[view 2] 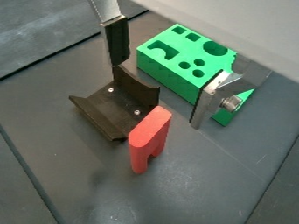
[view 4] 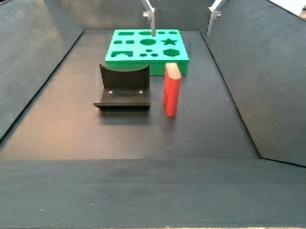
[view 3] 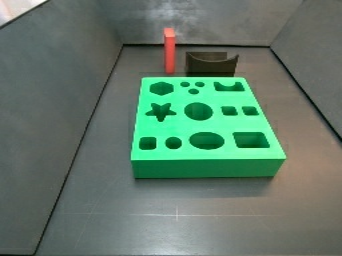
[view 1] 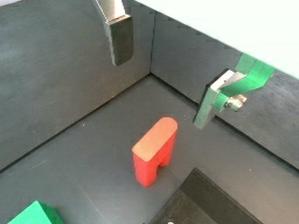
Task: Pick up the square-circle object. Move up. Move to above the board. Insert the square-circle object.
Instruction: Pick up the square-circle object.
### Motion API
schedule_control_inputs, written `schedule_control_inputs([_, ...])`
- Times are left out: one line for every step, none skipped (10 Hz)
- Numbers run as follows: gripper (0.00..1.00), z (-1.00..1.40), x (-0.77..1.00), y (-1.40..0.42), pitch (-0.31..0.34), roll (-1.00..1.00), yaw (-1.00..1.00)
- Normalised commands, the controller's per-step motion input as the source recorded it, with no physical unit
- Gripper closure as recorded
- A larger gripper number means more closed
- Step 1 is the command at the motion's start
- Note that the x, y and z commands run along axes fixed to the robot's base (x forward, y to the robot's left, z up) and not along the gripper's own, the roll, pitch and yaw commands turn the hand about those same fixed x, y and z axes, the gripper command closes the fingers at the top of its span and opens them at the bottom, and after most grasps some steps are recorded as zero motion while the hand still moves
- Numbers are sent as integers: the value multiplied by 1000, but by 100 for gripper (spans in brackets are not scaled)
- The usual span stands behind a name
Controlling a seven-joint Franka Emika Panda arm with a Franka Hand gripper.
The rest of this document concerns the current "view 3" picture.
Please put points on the red square-circle peg object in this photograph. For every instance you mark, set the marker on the red square-circle peg object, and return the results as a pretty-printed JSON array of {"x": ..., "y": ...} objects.
[{"x": 168, "y": 50}]

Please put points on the green shape-sorting board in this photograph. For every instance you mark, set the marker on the green shape-sorting board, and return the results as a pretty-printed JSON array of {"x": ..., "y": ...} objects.
[{"x": 201, "y": 128}]

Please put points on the dark curved block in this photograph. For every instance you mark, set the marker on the dark curved block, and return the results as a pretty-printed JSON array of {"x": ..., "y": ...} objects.
[{"x": 209, "y": 64}]

